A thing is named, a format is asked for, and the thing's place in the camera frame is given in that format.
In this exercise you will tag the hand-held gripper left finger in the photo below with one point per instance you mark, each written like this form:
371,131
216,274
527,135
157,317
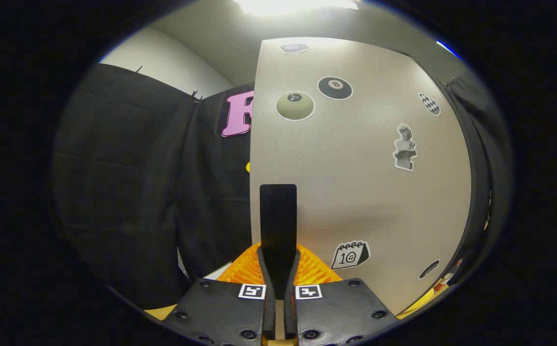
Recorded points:
269,312

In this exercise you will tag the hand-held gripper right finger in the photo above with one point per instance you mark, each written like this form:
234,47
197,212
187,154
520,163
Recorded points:
290,312

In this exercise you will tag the beige shoe cabinet door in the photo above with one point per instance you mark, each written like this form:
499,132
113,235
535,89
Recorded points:
355,192

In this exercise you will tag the black backdrop cloth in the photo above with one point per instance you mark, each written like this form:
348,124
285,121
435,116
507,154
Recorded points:
115,192

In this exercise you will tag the large ceiling light panel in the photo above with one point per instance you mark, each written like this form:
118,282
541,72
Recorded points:
295,5

